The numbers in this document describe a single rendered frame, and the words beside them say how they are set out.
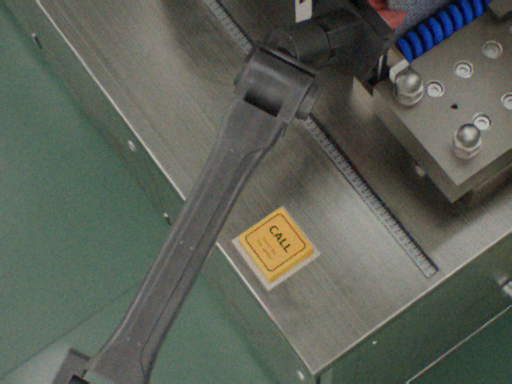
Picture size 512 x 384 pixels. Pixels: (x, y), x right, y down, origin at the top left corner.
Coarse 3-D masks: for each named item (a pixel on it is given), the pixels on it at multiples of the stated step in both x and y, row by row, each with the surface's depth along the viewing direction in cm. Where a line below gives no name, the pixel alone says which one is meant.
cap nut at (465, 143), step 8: (464, 128) 123; (472, 128) 123; (456, 136) 125; (464, 136) 123; (472, 136) 123; (480, 136) 124; (456, 144) 125; (464, 144) 124; (472, 144) 124; (480, 144) 126; (456, 152) 126; (464, 152) 126; (472, 152) 126
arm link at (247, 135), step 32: (256, 64) 110; (256, 96) 110; (288, 96) 109; (224, 128) 109; (256, 128) 109; (224, 160) 108; (256, 160) 108; (192, 192) 107; (224, 192) 107; (192, 224) 106; (224, 224) 108; (160, 256) 106; (192, 256) 106; (160, 288) 105; (192, 288) 108; (128, 320) 104; (160, 320) 104; (128, 352) 103
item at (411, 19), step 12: (396, 0) 123; (408, 0) 126; (420, 0) 128; (432, 0) 130; (444, 0) 133; (408, 12) 129; (420, 12) 131; (432, 12) 133; (408, 24) 132; (396, 36) 132
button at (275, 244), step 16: (256, 224) 136; (272, 224) 136; (288, 224) 136; (240, 240) 136; (256, 240) 136; (272, 240) 135; (288, 240) 135; (304, 240) 135; (256, 256) 135; (272, 256) 135; (288, 256) 135; (304, 256) 135; (272, 272) 134
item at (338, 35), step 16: (320, 0) 124; (336, 0) 122; (320, 16) 119; (336, 16) 119; (352, 16) 120; (336, 32) 118; (352, 32) 119; (368, 32) 120; (336, 48) 118; (352, 48) 120; (368, 48) 121; (384, 48) 119; (352, 64) 123; (368, 64) 121
